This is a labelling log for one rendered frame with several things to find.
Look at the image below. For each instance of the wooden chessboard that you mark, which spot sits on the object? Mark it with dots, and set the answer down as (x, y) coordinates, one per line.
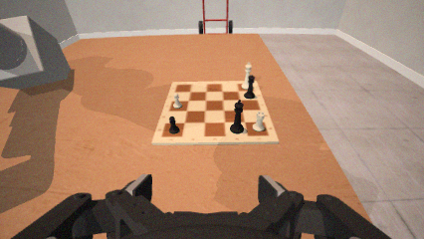
(207, 113)

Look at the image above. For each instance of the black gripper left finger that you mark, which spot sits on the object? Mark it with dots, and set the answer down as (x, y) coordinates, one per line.
(129, 211)

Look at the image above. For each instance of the white pawn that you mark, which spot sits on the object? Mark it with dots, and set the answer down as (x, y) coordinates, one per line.
(177, 104)

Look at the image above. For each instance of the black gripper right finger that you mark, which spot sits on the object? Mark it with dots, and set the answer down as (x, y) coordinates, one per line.
(326, 218)

